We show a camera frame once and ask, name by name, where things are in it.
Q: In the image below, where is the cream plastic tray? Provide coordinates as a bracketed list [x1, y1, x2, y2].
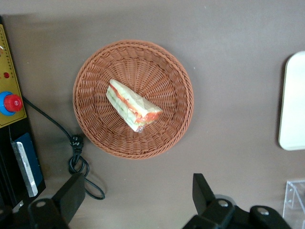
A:
[278, 51, 305, 151]

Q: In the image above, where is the clear acrylic can holder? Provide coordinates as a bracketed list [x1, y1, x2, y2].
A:
[282, 180, 305, 226]

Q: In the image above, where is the wrapped triangle sandwich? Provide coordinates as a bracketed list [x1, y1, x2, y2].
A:
[106, 79, 164, 133]

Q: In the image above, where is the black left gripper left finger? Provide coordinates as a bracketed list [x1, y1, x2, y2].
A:
[28, 173, 86, 229]

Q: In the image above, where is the black control box yellow panel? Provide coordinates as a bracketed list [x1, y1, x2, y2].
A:
[0, 14, 46, 229]

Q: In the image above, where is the silver metal bracket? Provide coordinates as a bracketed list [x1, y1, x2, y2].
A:
[10, 141, 39, 198]

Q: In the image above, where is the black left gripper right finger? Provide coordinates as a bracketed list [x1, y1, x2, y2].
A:
[192, 173, 236, 229]

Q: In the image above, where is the round brown wicker basket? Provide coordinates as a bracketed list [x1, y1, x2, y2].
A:
[72, 39, 194, 160]

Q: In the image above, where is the red emergency stop button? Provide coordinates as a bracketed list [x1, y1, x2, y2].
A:
[0, 91, 23, 117]

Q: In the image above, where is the black power cable with plug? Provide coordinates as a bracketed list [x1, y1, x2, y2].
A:
[21, 95, 106, 200]

